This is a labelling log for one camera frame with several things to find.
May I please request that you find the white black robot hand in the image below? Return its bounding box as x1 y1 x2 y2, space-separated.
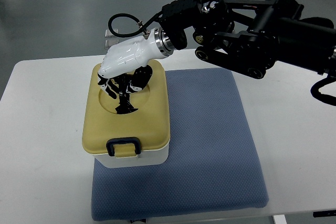
98 27 175 99

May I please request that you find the yellow box lid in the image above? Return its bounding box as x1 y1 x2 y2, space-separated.
82 60 170 155

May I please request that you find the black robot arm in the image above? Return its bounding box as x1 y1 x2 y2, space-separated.
151 0 335 105

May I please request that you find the white storage box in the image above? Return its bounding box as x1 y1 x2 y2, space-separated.
93 142 169 168

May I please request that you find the lower metal floor plate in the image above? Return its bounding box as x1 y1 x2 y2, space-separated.
104 39 119 49

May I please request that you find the metal floor plate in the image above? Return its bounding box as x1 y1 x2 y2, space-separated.
104 39 119 49
105 29 115 38

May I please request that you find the upper metal floor plate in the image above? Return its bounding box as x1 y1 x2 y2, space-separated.
105 29 115 38

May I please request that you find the blue padded mat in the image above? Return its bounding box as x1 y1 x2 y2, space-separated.
91 68 269 221

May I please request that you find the dark label under mat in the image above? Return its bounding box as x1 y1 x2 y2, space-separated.
130 218 146 223

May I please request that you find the black object table edge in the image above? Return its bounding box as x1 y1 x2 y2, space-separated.
313 210 336 218

